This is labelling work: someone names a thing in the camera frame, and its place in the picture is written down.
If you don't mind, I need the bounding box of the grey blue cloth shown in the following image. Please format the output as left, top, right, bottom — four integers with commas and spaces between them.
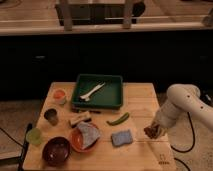
77, 122, 100, 149

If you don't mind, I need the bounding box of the dark grey cup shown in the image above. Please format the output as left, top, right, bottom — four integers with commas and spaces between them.
44, 108, 59, 126

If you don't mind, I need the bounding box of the orange bowl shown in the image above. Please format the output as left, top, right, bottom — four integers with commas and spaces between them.
70, 126, 100, 153

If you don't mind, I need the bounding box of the black cable right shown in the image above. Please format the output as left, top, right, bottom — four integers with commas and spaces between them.
170, 111, 197, 171

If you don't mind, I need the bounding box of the wooden chair frame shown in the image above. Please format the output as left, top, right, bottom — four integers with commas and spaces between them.
55, 0, 146, 31

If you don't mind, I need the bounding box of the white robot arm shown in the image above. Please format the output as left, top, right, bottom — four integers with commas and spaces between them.
144, 84, 213, 139

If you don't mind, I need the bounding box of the black clamp bar left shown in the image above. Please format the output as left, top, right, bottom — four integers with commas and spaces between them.
0, 123, 32, 171

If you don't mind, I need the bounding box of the green pepper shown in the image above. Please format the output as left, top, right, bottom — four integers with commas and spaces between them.
106, 112, 130, 126

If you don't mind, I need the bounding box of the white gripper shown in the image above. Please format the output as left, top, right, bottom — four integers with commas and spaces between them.
144, 106, 173, 137

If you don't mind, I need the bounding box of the white plastic bone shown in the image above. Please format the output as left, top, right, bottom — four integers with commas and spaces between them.
80, 82, 105, 101

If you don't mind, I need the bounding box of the black marker pen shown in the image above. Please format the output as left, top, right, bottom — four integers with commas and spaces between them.
71, 108, 101, 114

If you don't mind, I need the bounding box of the orange filled white cup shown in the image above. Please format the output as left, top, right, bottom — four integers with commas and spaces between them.
53, 89, 66, 105

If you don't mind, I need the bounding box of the dark maroon bowl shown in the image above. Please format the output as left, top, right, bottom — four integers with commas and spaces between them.
42, 137, 70, 167

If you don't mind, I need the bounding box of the blue sponge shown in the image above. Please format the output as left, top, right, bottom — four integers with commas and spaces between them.
111, 130, 133, 147

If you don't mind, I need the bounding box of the light green cup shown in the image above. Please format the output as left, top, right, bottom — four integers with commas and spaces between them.
26, 128, 42, 145

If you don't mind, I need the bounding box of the green plastic tray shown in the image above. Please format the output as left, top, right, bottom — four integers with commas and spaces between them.
71, 74, 123, 110

